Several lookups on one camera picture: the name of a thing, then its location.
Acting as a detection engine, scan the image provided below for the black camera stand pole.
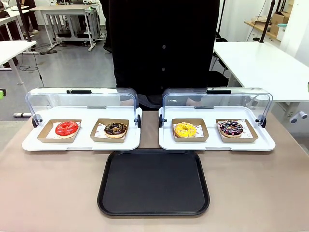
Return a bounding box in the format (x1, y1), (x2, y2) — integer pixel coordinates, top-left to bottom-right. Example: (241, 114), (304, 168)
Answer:
(15, 0), (33, 43)
(258, 0), (277, 44)

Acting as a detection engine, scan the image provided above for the small white table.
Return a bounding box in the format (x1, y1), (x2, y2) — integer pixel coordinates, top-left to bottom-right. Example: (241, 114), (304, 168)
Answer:
(0, 40), (37, 86)

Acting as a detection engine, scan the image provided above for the background person in dark clothes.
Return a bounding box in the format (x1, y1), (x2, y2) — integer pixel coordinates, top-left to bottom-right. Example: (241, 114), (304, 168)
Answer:
(22, 0), (40, 35)

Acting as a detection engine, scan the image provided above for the brown cardboard box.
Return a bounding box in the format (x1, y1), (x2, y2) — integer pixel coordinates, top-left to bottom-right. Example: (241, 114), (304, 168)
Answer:
(269, 11), (292, 36)

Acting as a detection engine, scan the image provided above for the white display case base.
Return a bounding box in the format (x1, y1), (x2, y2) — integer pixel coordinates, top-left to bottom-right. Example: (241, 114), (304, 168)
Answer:
(21, 106), (143, 152)
(158, 106), (276, 152)

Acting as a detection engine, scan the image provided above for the clear display case lid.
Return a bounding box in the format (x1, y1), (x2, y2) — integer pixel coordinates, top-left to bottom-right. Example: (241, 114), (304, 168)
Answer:
(160, 87), (274, 128)
(25, 87), (142, 128)

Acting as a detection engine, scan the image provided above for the person in black shirt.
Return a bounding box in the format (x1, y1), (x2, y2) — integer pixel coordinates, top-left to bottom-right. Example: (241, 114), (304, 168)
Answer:
(99, 0), (229, 111)

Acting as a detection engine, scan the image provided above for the black floor cable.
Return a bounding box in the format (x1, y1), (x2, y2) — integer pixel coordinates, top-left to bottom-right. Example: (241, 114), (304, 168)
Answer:
(18, 47), (45, 87)

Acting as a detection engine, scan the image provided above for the wooden shelf board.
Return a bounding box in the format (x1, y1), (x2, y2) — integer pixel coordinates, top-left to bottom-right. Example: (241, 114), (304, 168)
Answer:
(244, 20), (282, 42)

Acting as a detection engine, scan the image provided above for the black plastic serving tray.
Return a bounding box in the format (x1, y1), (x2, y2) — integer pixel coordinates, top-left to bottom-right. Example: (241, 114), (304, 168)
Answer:
(97, 149), (210, 217)

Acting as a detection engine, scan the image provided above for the dark donut with colourful sprinkles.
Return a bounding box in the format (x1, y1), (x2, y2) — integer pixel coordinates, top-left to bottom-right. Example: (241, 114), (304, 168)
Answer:
(218, 120), (244, 138)

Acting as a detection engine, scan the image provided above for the red glazed donut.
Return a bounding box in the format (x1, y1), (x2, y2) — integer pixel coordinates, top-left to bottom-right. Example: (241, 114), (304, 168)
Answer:
(55, 120), (80, 139)

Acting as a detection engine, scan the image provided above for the beige top standing desk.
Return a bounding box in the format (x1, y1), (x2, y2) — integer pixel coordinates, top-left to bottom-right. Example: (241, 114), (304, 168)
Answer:
(29, 4), (102, 52)

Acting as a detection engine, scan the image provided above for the brown cardboard donut tray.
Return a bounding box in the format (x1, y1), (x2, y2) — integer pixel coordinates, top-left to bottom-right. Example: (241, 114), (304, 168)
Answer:
(171, 118), (209, 143)
(37, 119), (82, 144)
(215, 118), (259, 143)
(90, 118), (130, 144)

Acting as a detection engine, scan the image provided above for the large white table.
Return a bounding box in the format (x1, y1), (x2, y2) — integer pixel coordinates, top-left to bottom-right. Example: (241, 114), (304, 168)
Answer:
(213, 41), (309, 124)

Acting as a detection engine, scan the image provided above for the yellow glazed sprinkle donut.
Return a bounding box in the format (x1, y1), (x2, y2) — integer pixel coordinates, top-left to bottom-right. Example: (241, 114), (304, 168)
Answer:
(174, 122), (197, 139)

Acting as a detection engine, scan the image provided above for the chocolate donut with nuts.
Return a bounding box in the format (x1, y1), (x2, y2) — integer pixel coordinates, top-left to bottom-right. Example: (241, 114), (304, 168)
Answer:
(104, 122), (128, 139)

